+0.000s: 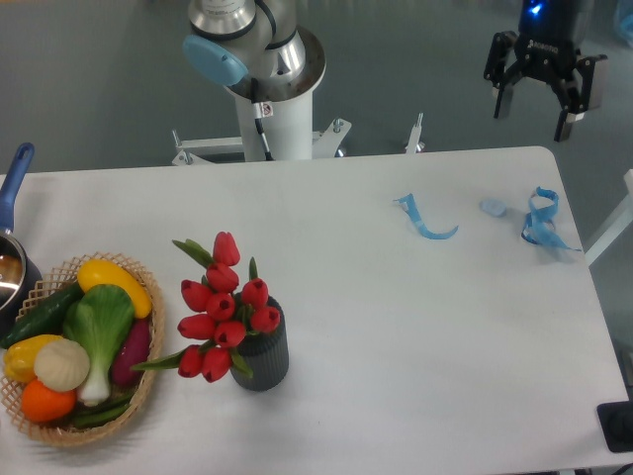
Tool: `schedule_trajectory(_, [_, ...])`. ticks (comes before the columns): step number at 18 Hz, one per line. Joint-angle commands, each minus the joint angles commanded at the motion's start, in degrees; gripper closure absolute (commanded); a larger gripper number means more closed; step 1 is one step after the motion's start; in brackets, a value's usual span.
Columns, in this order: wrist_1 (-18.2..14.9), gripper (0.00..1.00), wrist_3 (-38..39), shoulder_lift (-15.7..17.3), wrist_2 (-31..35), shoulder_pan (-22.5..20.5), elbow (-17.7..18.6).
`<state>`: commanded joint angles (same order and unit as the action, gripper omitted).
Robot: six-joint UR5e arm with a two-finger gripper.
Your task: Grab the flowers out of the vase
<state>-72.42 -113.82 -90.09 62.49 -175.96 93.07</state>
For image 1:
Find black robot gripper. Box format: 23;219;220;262
484;1;608;143

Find yellow bell pepper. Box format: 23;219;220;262
3;334;62;383

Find cream white garlic bulb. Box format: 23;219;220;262
34;338;90;392

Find dark green cucumber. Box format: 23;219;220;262
1;282;84;349

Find white frame at right edge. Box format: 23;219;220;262
585;169;632;266

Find tangled blue tape strip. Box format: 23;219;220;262
520;186;581;251

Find curved blue tape strip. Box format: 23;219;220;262
394;193;459;240

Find light blue tape roll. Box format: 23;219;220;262
480;198;506;218

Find dark grey ribbed vase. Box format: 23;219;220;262
230;297;289;392

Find orange fruit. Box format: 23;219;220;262
21;379;76;424

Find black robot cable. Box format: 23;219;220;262
248;77;276;162

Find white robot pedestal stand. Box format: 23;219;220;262
170;73;426;167

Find red tulip bouquet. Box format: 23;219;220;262
133;232;280;383

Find green bean pods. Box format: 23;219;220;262
70;393;133;429

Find green bok choy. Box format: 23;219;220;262
63;284;135;407

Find woven wicker basket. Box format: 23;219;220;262
1;252;165;447

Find black device at table edge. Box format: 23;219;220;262
596;401;633;453

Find purple sweet potato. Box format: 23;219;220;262
111;319;151;388

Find blue handled saucepan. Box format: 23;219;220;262
1;142;42;337

